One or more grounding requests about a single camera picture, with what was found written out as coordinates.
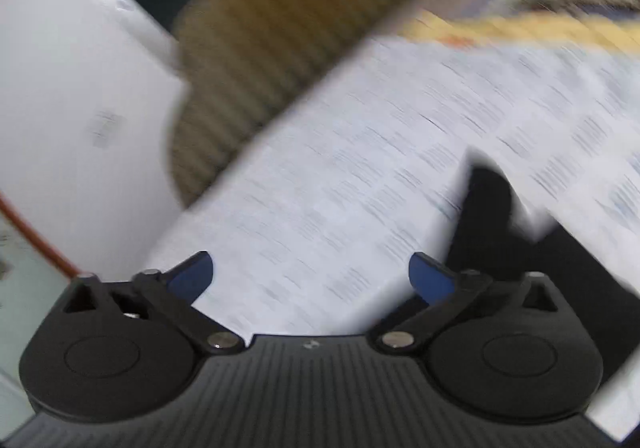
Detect frosted flower-print glass door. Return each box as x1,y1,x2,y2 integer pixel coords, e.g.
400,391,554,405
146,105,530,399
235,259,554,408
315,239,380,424
0,218,71,429

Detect black pants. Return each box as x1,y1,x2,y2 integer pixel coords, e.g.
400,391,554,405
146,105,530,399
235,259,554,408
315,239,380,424
444,150,640,381

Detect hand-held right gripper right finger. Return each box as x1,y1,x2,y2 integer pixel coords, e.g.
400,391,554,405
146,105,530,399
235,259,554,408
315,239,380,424
367,252,560,356

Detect olive padded headboard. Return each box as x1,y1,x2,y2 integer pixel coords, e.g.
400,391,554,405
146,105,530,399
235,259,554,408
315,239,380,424
167,0,493,209

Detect brown wooden door frame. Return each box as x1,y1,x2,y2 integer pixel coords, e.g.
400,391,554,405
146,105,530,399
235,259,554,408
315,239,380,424
0,193,85,280

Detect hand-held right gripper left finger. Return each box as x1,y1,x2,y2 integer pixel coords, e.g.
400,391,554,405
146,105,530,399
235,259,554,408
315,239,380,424
62,251,246,355

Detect yellow blanket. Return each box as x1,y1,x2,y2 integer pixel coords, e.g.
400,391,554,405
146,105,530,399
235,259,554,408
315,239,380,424
400,10,640,55

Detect white script-print bed sheet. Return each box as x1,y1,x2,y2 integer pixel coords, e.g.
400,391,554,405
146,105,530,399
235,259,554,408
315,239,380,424
144,35,640,441

